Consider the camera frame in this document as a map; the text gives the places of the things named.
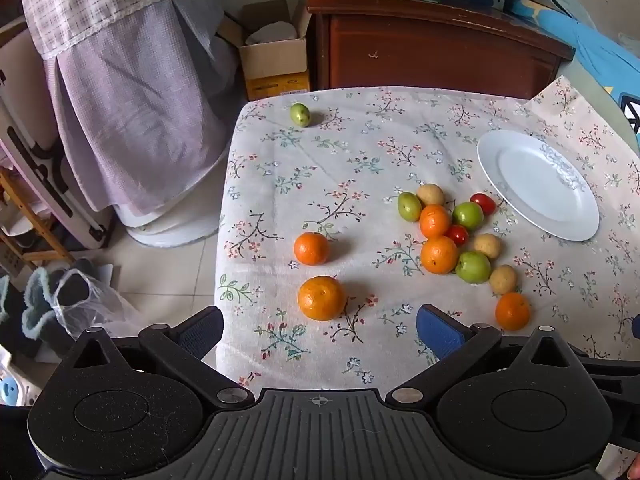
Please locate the orange mandarin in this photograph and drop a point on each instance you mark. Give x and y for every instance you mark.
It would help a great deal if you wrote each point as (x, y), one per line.
(321, 298)
(439, 254)
(435, 221)
(512, 311)
(311, 248)

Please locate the open cardboard box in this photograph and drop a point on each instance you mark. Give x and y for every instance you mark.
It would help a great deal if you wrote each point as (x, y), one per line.
(272, 67)

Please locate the floral tablecloth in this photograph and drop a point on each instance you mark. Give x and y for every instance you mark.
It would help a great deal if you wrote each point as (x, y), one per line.
(370, 160)

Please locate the white appliance base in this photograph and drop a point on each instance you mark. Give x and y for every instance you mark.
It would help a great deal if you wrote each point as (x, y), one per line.
(167, 225)

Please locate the white plate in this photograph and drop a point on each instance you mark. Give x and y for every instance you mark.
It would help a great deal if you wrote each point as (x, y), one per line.
(537, 185)

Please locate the clear plastic bag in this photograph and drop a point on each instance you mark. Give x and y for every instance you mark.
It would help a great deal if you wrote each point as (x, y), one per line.
(95, 305)

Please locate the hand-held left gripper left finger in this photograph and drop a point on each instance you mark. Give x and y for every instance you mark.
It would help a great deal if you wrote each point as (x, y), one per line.
(202, 332)

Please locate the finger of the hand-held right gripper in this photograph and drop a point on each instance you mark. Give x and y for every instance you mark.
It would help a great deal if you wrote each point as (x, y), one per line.
(617, 375)
(636, 326)

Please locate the person's right hand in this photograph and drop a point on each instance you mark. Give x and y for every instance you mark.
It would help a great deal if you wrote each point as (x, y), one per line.
(635, 467)

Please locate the wooden rack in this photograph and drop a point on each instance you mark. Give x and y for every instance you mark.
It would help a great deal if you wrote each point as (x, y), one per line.
(35, 230)

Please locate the pale green bedsheet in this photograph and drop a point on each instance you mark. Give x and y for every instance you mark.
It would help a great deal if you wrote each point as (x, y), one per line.
(595, 105)

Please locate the checked lavender appliance cover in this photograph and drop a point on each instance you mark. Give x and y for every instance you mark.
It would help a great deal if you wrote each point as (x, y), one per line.
(130, 85)

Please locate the red cherry tomato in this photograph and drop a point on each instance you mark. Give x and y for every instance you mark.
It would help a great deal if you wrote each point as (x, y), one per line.
(457, 234)
(483, 203)

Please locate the fuzzy blue slipper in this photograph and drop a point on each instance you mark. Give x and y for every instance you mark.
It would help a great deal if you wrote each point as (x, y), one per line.
(37, 305)

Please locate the blue cushion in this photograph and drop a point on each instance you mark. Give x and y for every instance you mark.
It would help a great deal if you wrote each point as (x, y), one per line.
(595, 45)

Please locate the green jujube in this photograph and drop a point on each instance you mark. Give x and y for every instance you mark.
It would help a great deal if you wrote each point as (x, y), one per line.
(468, 215)
(473, 267)
(409, 206)
(301, 114)

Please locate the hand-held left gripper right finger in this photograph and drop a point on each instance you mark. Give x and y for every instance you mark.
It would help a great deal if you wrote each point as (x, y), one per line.
(440, 332)

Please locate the brown wooden cabinet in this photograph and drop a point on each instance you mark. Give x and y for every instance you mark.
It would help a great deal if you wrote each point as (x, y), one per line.
(430, 50)

